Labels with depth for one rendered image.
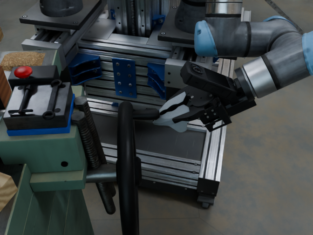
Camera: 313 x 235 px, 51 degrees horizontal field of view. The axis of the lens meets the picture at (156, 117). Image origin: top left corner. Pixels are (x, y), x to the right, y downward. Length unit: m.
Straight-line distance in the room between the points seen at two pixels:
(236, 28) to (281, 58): 0.12
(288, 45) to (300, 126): 1.44
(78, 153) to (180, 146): 0.98
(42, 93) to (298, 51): 0.46
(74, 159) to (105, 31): 0.79
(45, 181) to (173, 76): 0.57
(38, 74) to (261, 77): 0.41
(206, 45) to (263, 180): 1.15
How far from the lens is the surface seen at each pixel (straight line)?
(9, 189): 0.57
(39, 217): 0.70
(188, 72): 0.60
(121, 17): 1.27
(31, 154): 0.60
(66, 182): 0.62
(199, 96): 0.66
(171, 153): 1.49
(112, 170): 0.67
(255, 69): 0.65
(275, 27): 0.74
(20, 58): 0.85
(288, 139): 1.97
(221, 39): 0.70
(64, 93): 0.57
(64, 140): 0.56
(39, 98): 0.58
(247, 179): 1.72
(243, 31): 0.71
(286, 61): 0.65
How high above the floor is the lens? 1.35
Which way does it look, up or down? 44 degrees down
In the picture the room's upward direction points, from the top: straight up
